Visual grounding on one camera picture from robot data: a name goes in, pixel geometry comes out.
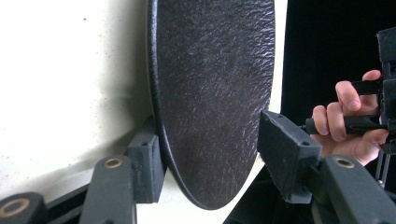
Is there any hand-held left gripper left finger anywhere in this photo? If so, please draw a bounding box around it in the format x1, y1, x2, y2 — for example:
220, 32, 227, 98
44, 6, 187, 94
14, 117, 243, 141
124, 116, 167, 204

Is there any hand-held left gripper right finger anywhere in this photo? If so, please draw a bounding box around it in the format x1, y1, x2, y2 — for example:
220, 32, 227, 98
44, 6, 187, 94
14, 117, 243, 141
256, 109, 323, 204

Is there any black textured round plate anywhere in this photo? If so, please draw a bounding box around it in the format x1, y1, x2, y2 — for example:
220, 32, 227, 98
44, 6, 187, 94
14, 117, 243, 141
146, 0, 276, 211

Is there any beige plastic tray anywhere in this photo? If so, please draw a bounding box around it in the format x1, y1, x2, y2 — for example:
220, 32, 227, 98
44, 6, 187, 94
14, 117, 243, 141
0, 0, 289, 224

